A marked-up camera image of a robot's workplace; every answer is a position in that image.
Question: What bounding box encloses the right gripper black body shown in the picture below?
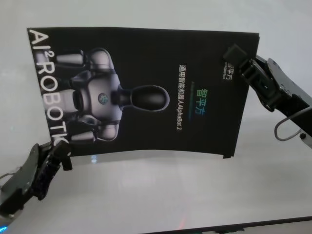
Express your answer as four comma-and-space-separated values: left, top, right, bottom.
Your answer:
248, 56, 312, 147

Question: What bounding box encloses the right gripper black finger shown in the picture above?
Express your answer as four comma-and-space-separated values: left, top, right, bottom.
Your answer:
222, 43, 269, 85

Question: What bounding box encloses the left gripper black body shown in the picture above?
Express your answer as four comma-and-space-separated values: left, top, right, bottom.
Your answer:
0, 143, 47, 217

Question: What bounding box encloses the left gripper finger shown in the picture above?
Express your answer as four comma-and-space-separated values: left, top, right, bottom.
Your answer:
35, 141, 72, 197

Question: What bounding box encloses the black robot print poster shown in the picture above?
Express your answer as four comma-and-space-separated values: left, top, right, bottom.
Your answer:
26, 25, 260, 159

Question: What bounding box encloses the dark teal object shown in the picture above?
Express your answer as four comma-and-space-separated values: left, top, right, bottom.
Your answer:
209, 228, 244, 234

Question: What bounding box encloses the thin grey cable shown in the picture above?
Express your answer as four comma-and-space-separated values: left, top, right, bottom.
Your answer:
274, 111, 312, 141

